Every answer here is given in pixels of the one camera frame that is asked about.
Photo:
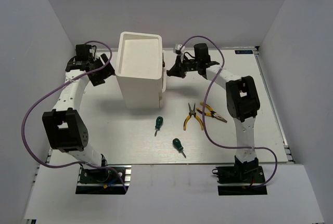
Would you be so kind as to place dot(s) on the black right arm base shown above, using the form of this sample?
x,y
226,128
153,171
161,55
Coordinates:
x,y
240,179

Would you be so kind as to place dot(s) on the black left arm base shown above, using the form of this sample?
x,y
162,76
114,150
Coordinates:
x,y
104,182

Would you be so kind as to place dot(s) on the yellow needle nose pliers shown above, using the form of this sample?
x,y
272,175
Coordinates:
x,y
192,114

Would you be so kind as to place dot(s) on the green stubby screwdriver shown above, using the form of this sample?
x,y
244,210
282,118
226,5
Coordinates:
x,y
178,146
158,124

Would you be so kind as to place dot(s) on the blue right corner label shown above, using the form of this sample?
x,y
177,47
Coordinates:
x,y
243,52

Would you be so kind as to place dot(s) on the white drawer cabinet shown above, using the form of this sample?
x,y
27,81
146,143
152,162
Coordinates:
x,y
139,70

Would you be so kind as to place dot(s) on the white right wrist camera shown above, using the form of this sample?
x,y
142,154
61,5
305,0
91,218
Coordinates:
x,y
179,50

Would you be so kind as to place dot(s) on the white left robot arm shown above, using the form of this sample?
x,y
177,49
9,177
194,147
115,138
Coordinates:
x,y
65,129

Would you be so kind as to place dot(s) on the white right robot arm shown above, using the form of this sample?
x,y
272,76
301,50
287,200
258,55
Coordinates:
x,y
242,104

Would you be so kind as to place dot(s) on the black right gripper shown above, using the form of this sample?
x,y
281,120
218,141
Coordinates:
x,y
178,69

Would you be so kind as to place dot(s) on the yellow orange long pliers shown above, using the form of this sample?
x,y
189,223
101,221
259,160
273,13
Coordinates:
x,y
211,113

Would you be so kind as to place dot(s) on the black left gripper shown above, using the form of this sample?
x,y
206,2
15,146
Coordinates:
x,y
106,71

